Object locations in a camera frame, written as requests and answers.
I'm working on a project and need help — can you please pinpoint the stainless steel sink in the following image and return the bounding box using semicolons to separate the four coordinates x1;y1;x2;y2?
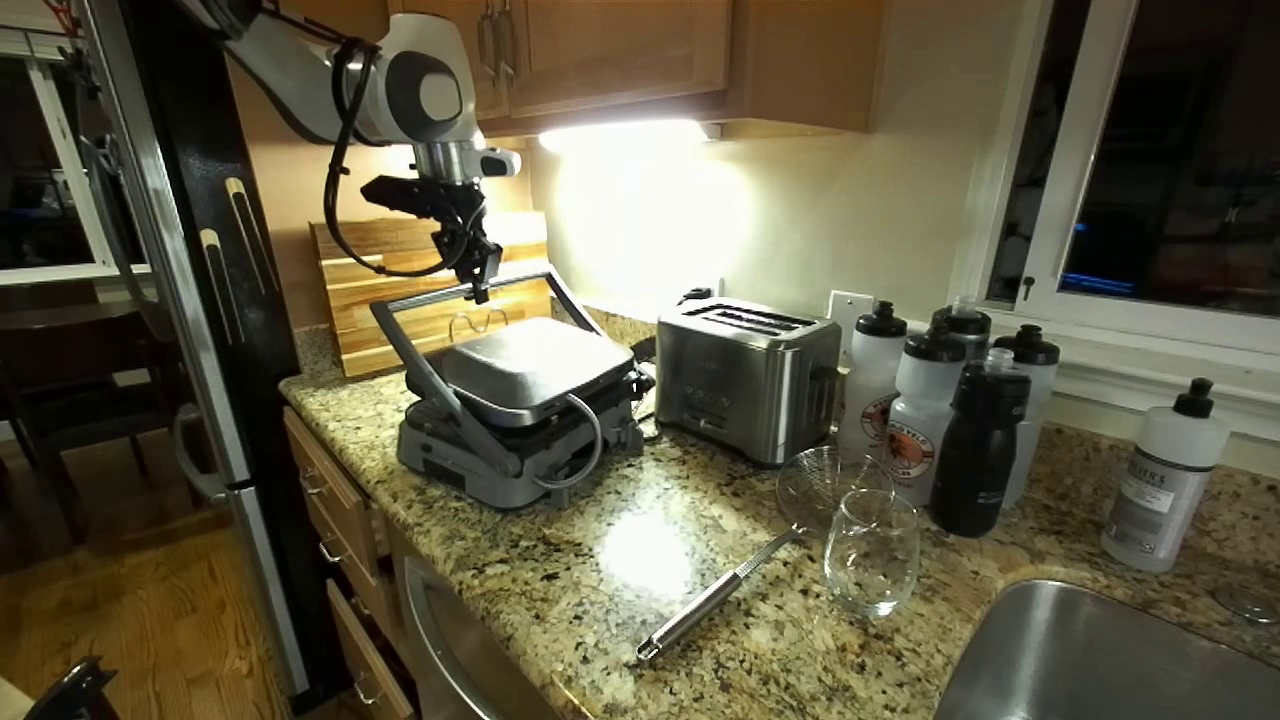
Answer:
931;578;1280;720

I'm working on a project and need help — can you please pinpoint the stainless steel toaster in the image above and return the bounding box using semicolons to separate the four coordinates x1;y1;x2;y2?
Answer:
652;298;847;467

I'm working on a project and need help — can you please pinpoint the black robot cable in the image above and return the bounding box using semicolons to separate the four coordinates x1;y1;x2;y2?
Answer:
321;36;457;286

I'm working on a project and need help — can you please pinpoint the wooden upper cabinet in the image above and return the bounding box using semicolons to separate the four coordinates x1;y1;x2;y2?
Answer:
274;0;889;141

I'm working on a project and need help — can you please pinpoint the silver sandwich maker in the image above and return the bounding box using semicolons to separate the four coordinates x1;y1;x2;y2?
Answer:
367;265;661;516

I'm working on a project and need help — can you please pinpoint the white framed kitchen window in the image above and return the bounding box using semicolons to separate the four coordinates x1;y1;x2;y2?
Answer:
985;0;1280;359

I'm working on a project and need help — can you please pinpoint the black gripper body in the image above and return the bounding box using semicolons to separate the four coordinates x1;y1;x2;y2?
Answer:
424;179;509;265

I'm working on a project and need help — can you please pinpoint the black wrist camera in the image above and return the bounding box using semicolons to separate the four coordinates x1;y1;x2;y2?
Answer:
358;174;462;226

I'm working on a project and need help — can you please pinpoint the clear drinking glass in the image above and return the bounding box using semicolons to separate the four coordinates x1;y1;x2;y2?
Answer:
820;457;930;628

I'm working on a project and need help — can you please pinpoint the wooden drawer cabinet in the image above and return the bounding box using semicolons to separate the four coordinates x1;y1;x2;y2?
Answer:
276;400;422;720

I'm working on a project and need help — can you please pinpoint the white bottle grey label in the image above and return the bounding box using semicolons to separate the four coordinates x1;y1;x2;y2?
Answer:
1101;376;1237;582

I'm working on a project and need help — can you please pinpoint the white wall outlet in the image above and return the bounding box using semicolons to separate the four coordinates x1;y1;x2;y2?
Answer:
826;289;881;354

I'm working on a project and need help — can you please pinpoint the dishwasher with curved handle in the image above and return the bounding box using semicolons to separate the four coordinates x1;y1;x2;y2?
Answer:
389;548;577;720

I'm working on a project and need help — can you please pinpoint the plain wooden cutting board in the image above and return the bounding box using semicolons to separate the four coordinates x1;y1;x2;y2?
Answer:
309;213;554;337

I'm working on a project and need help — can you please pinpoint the striped wooden cutting board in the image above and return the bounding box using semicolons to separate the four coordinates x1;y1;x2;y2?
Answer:
334;274;562;383

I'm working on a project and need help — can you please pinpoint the white bottle red print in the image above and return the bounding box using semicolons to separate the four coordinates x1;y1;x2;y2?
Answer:
883;328;971;507

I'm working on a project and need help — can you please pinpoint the white framed interior window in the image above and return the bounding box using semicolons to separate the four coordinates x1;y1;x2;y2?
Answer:
0;24;151;294

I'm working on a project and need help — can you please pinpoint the under-cabinet light strip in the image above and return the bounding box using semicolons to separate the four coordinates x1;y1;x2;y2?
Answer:
535;117;712;158

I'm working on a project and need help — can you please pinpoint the black sports bottle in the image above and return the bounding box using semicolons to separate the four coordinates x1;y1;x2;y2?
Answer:
925;363;1038;542

